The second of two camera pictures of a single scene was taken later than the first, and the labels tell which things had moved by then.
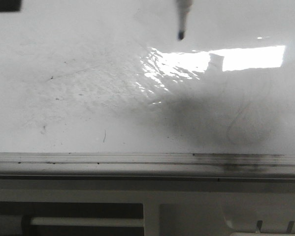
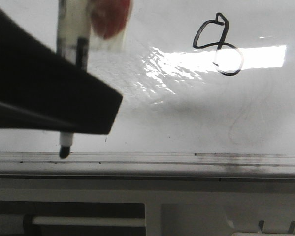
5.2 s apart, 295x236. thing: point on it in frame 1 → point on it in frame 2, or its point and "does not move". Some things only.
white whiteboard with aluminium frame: (107, 89) does not move
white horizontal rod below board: (87, 221) does not move
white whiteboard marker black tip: (182, 8) → (73, 32)
